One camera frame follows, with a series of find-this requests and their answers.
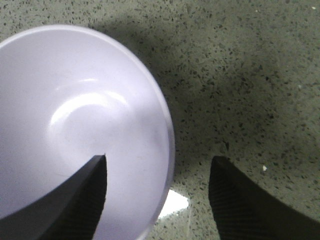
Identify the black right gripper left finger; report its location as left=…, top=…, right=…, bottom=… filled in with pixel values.
left=0, top=155, right=107, bottom=240

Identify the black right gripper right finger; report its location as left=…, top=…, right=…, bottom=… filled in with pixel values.
left=208, top=156, right=320, bottom=240

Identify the lilac plastic bowl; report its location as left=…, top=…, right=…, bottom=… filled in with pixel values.
left=0, top=25, right=175, bottom=240

